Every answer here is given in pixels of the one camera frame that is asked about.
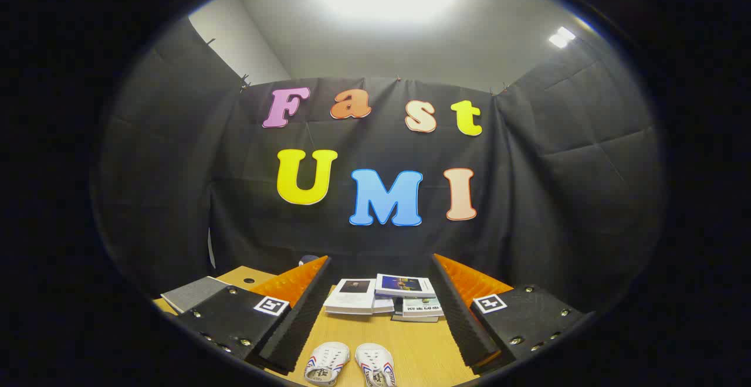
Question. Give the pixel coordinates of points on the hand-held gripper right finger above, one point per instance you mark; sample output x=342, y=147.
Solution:
x=460, y=316

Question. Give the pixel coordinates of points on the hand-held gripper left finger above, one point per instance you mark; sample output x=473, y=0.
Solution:
x=305, y=316

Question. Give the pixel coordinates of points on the white striped shoe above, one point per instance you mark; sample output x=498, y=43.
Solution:
x=325, y=360
x=375, y=360

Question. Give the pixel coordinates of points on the grey fabric storage box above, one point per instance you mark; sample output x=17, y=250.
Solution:
x=193, y=293

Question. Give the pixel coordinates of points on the book with pale green cover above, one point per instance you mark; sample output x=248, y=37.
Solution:
x=422, y=306

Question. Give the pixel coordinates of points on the dark thick book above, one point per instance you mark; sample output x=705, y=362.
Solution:
x=410, y=318

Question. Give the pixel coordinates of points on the white book with portrait cover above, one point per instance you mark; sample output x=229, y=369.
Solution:
x=352, y=296

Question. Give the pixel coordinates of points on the penguin plush toy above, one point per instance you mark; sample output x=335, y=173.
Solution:
x=308, y=260

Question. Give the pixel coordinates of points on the book with blue picture cover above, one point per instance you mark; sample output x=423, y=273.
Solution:
x=405, y=285

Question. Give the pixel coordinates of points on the black backdrop cloth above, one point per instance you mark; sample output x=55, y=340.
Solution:
x=528, y=199

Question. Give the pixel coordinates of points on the small ceiling light panel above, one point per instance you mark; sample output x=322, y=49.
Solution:
x=562, y=37

